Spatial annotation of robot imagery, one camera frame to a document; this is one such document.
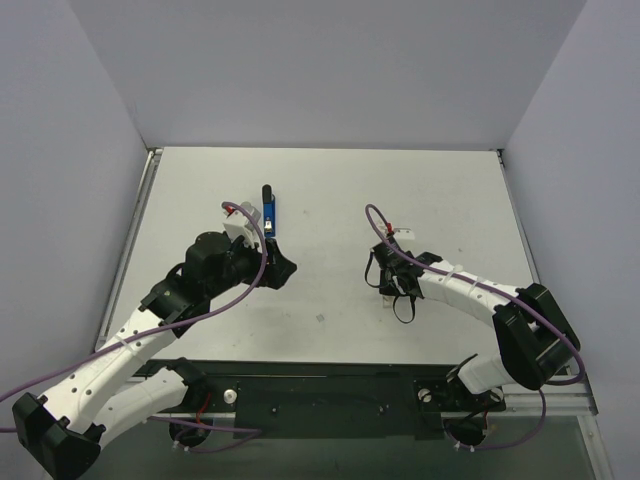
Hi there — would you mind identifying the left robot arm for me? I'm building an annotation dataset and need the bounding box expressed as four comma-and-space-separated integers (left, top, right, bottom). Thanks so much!
12, 232, 297, 479

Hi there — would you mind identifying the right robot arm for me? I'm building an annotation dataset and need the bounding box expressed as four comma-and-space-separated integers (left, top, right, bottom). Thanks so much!
369, 243, 585, 409

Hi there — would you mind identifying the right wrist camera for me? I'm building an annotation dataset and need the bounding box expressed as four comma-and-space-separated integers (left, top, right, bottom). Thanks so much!
387, 228, 416, 245

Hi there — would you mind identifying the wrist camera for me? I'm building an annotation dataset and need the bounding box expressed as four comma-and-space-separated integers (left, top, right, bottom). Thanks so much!
223, 204, 260, 248
387, 228, 416, 245

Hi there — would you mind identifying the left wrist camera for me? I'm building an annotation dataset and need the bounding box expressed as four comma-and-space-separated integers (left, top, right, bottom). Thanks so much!
223, 204, 260, 248

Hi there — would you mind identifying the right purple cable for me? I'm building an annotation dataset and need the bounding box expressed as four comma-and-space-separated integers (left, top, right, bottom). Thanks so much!
364, 203, 587, 454

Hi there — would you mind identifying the purple cable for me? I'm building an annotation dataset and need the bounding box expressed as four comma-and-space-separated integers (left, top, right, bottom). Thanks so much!
364, 203, 587, 454
0, 200, 269, 434

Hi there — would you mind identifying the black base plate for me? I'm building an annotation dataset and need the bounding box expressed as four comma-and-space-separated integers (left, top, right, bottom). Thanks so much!
139, 356, 516, 443

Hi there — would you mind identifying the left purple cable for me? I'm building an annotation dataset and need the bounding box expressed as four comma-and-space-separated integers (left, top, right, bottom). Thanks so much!
0, 200, 269, 434

